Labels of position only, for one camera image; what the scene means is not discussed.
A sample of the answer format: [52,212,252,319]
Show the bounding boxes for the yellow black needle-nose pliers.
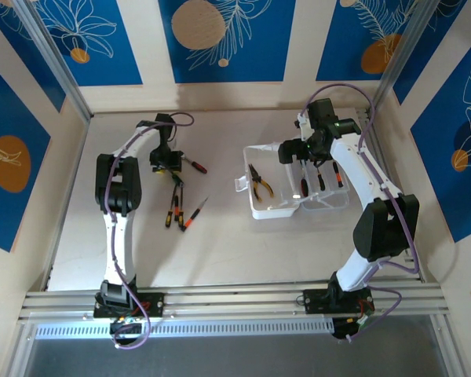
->
[247,163,276,203]

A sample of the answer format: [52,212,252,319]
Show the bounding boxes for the clear plastic tool box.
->
[234,143,352,220]

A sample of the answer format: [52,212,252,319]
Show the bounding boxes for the yellow black screwdriver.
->
[177,184,186,231]
[164,184,180,229]

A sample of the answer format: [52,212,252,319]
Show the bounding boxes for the orange handled precision screwdriver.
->
[181,196,210,233]

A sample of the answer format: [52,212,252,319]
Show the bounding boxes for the small circuit board connector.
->
[332,313,372,341]
[108,317,145,341]

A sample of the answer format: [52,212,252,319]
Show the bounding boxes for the grey metal panel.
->
[23,337,448,377]

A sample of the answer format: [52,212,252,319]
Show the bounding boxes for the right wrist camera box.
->
[296,112,314,141]

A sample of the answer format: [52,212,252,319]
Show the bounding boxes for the aluminium side rail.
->
[355,108,425,282]
[42,113,92,292]

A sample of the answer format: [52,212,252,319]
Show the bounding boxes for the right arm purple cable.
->
[301,82,421,343]

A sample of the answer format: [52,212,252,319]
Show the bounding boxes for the aluminium corner post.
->
[13,0,94,121]
[370,0,444,115]

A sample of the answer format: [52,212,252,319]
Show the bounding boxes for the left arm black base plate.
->
[93,291,166,319]

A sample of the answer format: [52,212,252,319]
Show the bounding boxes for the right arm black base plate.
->
[302,288,376,315]

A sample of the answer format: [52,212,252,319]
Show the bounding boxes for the aluminium rail frame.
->
[17,279,451,325]

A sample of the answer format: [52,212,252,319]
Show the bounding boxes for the perforated grey cable duct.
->
[35,317,335,340]

